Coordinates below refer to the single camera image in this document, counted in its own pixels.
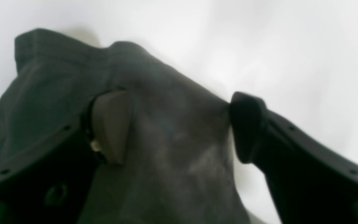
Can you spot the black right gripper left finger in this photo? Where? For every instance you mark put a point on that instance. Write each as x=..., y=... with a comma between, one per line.
x=49, y=182

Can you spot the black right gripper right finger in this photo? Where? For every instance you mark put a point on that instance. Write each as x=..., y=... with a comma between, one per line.
x=309, y=183

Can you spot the dark grey T-shirt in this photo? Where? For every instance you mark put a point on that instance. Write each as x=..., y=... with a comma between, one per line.
x=178, y=164

